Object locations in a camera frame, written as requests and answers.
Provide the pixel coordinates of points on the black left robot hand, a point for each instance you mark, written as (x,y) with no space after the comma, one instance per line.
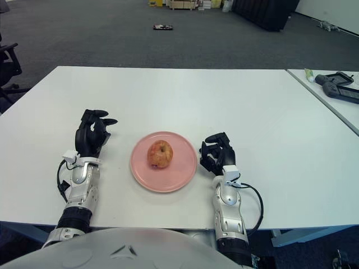
(88,140)

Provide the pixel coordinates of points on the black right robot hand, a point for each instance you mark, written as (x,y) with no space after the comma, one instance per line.
(227,154)

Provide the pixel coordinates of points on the red yellow apple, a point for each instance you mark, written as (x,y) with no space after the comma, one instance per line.
(160,154)

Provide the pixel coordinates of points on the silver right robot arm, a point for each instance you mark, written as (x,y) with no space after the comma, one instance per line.
(228,208)

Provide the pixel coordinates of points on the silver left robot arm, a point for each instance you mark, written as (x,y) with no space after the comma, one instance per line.
(81,190)

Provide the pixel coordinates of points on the pink round plate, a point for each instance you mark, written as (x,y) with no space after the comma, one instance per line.
(182,168)

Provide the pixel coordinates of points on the black office chair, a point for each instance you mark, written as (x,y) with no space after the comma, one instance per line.
(8,70)

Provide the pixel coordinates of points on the green white tube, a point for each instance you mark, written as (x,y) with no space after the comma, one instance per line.
(309,75)

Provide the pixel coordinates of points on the grey robot torso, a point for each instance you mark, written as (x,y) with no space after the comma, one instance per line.
(126,249)

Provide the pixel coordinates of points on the black handheld controller grey grip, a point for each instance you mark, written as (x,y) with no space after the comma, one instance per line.
(346,92)
(339,78)

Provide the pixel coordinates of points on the small black floor object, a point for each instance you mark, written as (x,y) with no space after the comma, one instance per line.
(162,27)

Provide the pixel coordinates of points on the black cabinet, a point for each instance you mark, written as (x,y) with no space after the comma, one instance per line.
(265,14)

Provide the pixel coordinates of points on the white plastic bag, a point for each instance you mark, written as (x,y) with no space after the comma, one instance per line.
(227,6)

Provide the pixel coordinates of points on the stacked white cardboard boxes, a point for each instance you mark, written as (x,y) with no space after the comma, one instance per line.
(210,3)

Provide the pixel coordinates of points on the yellow box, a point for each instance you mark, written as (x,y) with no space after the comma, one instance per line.
(155,2)

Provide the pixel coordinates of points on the black caster wheel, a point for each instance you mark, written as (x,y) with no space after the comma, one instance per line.
(340,260)

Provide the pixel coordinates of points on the wooden pallet crate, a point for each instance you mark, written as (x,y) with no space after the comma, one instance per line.
(181,4)

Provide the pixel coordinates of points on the grey quadruped robot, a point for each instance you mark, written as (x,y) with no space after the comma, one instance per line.
(328,26)

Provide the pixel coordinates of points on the grey table frame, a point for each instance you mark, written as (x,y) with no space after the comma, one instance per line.
(308,236)

